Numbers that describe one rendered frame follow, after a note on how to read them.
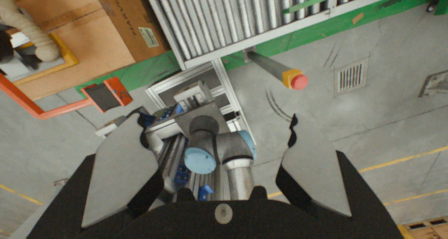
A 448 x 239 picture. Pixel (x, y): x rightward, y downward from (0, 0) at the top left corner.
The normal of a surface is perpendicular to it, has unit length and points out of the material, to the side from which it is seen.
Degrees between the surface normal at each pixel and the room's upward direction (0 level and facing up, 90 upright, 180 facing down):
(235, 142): 68
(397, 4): 0
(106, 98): 0
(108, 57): 0
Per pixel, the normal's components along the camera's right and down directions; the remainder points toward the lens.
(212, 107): 0.04, 0.50
